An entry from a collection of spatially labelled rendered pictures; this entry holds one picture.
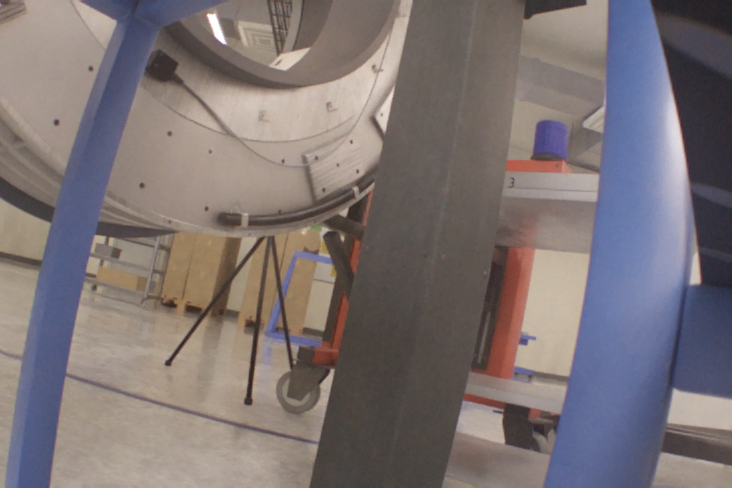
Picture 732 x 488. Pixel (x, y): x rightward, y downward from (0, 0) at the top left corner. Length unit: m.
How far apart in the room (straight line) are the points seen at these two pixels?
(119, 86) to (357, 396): 0.43
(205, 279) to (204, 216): 6.41
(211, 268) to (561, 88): 4.95
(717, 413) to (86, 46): 3.74
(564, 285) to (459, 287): 10.09
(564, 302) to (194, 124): 10.03
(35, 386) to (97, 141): 0.19
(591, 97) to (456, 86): 6.27
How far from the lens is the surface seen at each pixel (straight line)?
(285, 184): 1.11
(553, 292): 10.63
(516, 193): 1.01
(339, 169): 1.21
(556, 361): 10.69
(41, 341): 0.44
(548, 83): 6.74
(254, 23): 6.55
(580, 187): 0.98
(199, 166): 0.97
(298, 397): 1.99
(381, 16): 1.36
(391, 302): 0.64
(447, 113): 0.67
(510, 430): 1.59
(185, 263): 7.47
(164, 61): 0.92
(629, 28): 0.19
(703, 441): 2.46
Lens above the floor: 0.37
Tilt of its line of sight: 8 degrees up
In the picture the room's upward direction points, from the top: 12 degrees clockwise
